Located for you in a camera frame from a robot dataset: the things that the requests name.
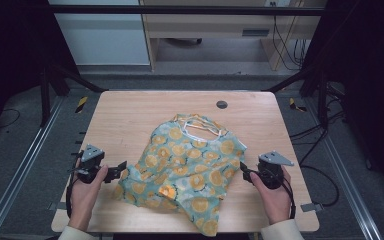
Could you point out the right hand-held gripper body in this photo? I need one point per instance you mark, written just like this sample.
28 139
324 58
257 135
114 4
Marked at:
270 173

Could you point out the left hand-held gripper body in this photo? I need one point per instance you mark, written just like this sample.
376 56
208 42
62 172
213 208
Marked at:
91 163

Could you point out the orange print fabric bag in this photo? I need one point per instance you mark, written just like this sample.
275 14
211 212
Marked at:
186 166

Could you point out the person's right hand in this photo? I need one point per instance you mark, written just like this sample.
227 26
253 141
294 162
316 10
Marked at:
275 203

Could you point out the person's left hand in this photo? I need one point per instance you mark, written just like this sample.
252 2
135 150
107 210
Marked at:
83 200

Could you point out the yellow black tape piece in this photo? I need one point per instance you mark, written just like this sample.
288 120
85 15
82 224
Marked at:
295 105
81 104

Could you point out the grey table grommet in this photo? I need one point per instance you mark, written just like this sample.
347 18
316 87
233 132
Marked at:
221 104

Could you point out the white cabinet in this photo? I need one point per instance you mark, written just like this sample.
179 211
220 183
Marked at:
103 36

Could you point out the black curtain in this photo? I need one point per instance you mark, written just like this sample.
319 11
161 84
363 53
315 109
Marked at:
10 60
370 83

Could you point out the light wooden desk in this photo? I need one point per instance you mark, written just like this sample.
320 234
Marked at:
213 25

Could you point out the grey metal bracket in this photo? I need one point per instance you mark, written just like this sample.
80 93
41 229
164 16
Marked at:
311 207
61 206

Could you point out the aluminium floor rail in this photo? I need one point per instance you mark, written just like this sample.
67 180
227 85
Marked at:
346 173
20 166

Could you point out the black frame post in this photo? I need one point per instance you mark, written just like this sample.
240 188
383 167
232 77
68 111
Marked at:
322 100
45 100

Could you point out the black diagonal frame brace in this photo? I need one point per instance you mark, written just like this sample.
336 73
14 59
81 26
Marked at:
290 80
80 80

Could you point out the black horizontal frame bar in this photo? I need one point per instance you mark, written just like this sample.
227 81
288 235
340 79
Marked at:
180 10

